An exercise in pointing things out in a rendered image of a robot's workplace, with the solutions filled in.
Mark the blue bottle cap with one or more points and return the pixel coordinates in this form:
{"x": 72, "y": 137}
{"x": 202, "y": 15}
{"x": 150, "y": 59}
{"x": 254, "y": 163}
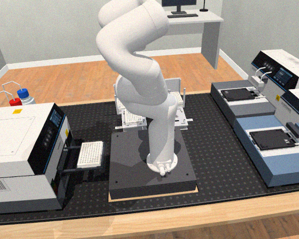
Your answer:
{"x": 22, "y": 93}

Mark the white plastic bottle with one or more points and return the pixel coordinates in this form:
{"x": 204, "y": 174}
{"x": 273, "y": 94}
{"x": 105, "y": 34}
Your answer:
{"x": 31, "y": 102}

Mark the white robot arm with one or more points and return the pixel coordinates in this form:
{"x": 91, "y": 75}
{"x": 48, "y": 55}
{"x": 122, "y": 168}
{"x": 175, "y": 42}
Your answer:
{"x": 129, "y": 26}

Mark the red bottle cap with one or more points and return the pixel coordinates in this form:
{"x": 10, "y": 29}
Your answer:
{"x": 17, "y": 102}

